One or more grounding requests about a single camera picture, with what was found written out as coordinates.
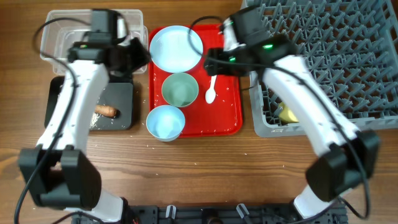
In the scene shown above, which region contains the orange carrot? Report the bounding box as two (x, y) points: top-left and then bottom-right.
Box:
(95, 105), (118, 118)

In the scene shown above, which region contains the white rice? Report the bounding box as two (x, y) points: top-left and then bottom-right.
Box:
(90, 113), (101, 129)

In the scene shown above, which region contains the large light blue plate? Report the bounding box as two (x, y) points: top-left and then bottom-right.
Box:
(149, 26), (203, 73)

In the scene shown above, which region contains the black plastic tray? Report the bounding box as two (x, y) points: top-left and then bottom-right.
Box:
(44, 77), (133, 131)

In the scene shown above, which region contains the grey dishwasher rack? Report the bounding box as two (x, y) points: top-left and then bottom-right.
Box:
(242, 0), (397, 130)

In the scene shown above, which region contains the white plastic spoon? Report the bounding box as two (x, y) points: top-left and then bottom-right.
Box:
(205, 75), (217, 104)

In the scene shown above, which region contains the small light blue bowl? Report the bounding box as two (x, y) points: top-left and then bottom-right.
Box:
(146, 105), (185, 142)

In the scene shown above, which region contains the clear plastic bin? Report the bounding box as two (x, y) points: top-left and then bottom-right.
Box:
(40, 9), (148, 75)

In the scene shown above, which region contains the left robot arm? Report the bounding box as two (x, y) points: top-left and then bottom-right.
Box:
(18, 9), (150, 223)

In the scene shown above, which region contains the green bowl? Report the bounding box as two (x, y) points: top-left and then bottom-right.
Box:
(161, 73), (199, 108)

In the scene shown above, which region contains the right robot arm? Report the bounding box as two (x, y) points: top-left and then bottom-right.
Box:
(204, 7), (380, 223)

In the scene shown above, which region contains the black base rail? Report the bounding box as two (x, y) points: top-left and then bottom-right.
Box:
(71, 203), (348, 224)

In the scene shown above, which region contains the red serving tray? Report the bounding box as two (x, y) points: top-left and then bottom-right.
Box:
(148, 24), (243, 138)

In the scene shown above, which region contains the yellow cup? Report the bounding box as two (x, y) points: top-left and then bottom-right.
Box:
(279, 102), (298, 123)

